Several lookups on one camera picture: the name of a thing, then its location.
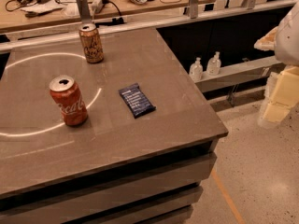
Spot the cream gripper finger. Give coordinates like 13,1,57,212
258,65,299,128
254,27,278,51

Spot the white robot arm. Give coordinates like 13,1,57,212
254,2,299,128

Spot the orange LaCroix can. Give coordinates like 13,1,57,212
79,23,104,63

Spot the red Coca-Cola can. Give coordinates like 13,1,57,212
50,75,88,126

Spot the right clear sanitizer bottle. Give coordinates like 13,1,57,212
206,51,221,76

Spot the clear sanitizer bottle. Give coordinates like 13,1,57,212
206,51,221,76
189,57,203,82

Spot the left clear sanitizer bottle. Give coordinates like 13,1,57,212
189,57,203,82

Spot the dark blue snack bar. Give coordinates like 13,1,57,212
119,83,156,119

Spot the grey table with drawers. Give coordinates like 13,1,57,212
0,29,227,224

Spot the wooden workbench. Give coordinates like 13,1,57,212
0,0,299,35

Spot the aluminium frame rail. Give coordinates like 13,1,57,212
0,0,299,53

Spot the grey metal upright bracket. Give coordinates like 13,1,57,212
76,0,92,23

